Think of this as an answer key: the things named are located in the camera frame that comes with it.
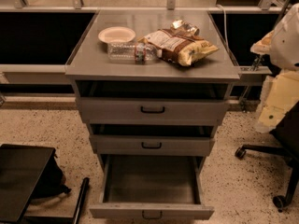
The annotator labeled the grey drawer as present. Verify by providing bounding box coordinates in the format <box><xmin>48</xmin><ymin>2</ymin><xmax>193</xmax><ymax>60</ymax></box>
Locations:
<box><xmin>90</xmin><ymin>124</ymin><xmax>215</xmax><ymax>156</ymax></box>
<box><xmin>90</xmin><ymin>155</ymin><xmax>214</xmax><ymax>220</ymax></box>
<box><xmin>76</xmin><ymin>80</ymin><xmax>228</xmax><ymax>126</ymax></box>

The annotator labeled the black office chair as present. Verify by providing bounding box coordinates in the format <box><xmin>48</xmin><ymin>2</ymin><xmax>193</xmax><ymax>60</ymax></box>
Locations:
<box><xmin>235</xmin><ymin>102</ymin><xmax>299</xmax><ymax>212</ymax></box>

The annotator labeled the yellow brown chip bag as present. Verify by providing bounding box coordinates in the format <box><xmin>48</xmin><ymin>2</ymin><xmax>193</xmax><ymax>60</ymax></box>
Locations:
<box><xmin>139</xmin><ymin>29</ymin><xmax>219</xmax><ymax>66</ymax></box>

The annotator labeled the grey middle drawer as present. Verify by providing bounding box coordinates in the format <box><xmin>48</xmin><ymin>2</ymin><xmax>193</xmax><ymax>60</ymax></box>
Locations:
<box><xmin>90</xmin><ymin>124</ymin><xmax>215</xmax><ymax>156</ymax></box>

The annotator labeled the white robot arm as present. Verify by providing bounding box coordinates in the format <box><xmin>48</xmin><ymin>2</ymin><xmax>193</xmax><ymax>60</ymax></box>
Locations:
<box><xmin>250</xmin><ymin>4</ymin><xmax>299</xmax><ymax>133</ymax></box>

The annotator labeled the grey drawer cabinet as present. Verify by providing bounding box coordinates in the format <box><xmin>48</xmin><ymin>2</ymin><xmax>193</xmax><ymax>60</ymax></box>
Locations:
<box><xmin>66</xmin><ymin>9</ymin><xmax>240</xmax><ymax>167</ymax></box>

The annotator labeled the black bag on floor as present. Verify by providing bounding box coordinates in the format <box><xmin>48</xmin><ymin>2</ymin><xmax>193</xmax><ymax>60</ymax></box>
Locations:
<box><xmin>31</xmin><ymin>156</ymin><xmax>71</xmax><ymax>199</ymax></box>

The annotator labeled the clear plastic water bottle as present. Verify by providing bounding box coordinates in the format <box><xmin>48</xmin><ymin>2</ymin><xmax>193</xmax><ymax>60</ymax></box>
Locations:
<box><xmin>107</xmin><ymin>42</ymin><xmax>162</xmax><ymax>63</ymax></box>

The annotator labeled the grey top drawer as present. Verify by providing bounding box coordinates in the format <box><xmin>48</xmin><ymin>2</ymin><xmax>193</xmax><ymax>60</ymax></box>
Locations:
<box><xmin>76</xmin><ymin>80</ymin><xmax>228</xmax><ymax>126</ymax></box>

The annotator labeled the white cable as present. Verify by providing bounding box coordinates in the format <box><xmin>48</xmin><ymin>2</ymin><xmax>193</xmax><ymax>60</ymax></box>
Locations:
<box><xmin>216</xmin><ymin>4</ymin><xmax>232</xmax><ymax>58</ymax></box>

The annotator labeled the white paper bowl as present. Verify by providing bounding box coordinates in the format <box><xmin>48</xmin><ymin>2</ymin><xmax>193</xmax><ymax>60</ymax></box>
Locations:
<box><xmin>98</xmin><ymin>26</ymin><xmax>135</xmax><ymax>44</ymax></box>

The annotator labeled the grey bottom drawer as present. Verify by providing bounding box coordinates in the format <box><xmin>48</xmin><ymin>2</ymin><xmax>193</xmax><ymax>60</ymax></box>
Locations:
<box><xmin>90</xmin><ymin>155</ymin><xmax>214</xmax><ymax>220</ymax></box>

